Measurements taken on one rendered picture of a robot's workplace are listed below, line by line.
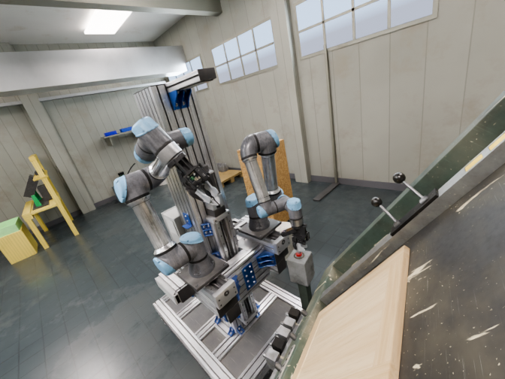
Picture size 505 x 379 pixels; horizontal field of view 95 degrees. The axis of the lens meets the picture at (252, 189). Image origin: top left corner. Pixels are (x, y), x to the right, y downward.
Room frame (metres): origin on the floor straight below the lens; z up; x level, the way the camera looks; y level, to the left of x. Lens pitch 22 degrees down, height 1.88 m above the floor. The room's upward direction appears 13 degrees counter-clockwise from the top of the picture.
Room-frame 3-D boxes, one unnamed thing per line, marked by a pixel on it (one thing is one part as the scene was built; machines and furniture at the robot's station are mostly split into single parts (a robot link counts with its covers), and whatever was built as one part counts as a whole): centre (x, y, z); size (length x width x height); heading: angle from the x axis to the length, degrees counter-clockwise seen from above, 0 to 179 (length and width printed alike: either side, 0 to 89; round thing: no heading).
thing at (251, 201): (1.43, 0.00, 1.20); 0.13 x 0.12 x 0.14; 105
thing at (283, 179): (3.11, -0.24, 0.63); 0.50 x 0.42 x 1.25; 132
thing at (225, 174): (5.96, 0.84, 0.18); 1.24 x 0.89 x 0.35; 41
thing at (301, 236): (1.14, -0.21, 1.10); 0.09 x 0.08 x 0.12; 51
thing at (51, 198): (4.66, 4.55, 0.85); 1.33 x 1.17 x 1.70; 41
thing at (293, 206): (1.15, -0.20, 1.26); 0.09 x 0.08 x 0.11; 15
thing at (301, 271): (1.15, -0.19, 0.84); 0.12 x 0.12 x 0.18; 51
